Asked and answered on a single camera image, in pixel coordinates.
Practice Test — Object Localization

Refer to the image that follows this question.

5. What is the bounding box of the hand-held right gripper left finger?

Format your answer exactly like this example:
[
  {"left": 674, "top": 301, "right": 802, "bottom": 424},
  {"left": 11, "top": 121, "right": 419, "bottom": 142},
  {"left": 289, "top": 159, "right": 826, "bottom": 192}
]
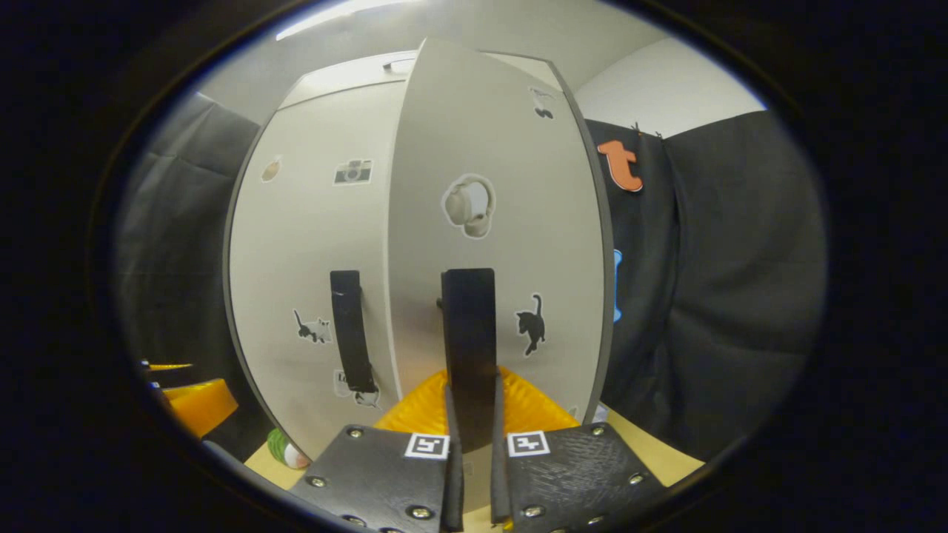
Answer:
[{"left": 287, "top": 369, "right": 466, "bottom": 533}]

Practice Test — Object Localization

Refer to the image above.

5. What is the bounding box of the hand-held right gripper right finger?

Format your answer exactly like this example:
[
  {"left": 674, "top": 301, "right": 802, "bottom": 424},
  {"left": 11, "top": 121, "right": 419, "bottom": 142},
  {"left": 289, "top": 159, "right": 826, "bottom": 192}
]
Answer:
[{"left": 489, "top": 366, "right": 665, "bottom": 533}]

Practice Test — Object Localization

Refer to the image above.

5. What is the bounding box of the black door handle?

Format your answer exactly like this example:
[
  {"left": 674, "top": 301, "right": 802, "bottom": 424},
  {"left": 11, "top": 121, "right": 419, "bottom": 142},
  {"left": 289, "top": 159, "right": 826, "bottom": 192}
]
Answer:
[
  {"left": 330, "top": 270, "right": 377, "bottom": 394},
  {"left": 437, "top": 268, "right": 498, "bottom": 454}
]

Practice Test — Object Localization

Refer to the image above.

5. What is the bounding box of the white double-door shoe cabinet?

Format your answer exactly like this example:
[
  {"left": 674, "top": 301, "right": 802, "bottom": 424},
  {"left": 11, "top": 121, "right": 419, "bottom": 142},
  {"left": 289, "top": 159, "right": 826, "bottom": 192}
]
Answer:
[{"left": 224, "top": 37, "right": 617, "bottom": 460}]

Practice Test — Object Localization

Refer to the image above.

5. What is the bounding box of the white door with camera sticker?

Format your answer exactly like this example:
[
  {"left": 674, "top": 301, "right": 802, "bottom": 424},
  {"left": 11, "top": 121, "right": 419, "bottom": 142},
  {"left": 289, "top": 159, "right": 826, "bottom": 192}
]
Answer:
[{"left": 226, "top": 81, "right": 408, "bottom": 460}]

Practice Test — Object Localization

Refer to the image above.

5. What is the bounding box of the white door with headphone sticker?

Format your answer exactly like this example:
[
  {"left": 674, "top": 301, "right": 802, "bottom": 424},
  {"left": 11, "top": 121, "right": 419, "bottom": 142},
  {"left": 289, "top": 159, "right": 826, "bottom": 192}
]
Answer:
[{"left": 387, "top": 37, "right": 617, "bottom": 445}]

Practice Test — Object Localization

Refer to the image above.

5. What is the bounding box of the white cabinet drawer front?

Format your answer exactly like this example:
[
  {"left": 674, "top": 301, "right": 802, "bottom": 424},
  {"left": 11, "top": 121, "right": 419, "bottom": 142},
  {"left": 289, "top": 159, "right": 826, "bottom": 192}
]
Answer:
[{"left": 278, "top": 50, "right": 567, "bottom": 110}]

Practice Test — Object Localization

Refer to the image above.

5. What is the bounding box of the green white ball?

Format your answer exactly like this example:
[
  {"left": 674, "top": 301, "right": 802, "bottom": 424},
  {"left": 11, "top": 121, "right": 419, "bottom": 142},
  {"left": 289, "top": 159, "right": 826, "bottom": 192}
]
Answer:
[{"left": 267, "top": 427, "right": 312, "bottom": 471}]

